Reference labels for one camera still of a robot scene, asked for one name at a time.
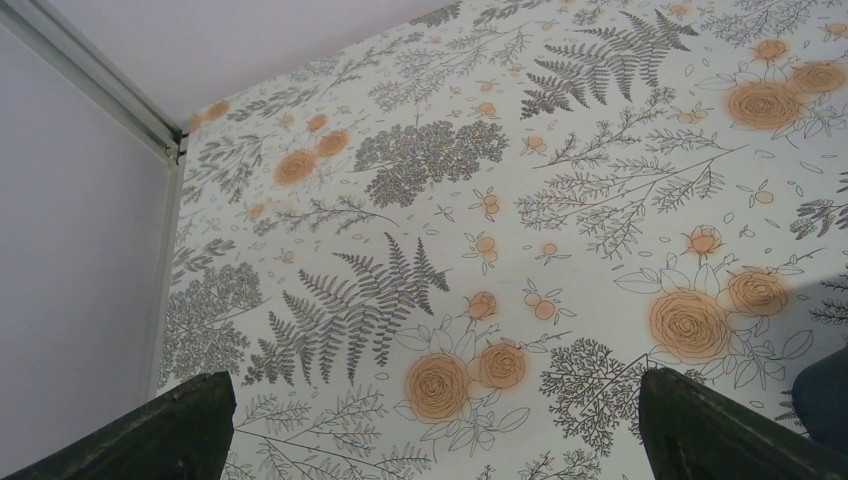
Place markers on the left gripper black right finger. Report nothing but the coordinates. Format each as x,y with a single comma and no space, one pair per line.
690,431

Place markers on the aluminium frame post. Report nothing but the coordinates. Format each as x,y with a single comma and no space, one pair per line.
54,38

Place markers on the dark blue piece tray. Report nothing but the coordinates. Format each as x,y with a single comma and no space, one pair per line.
819,395

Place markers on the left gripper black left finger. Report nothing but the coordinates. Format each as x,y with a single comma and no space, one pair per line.
184,433

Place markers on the floral patterned table mat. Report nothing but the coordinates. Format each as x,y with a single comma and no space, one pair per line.
451,250

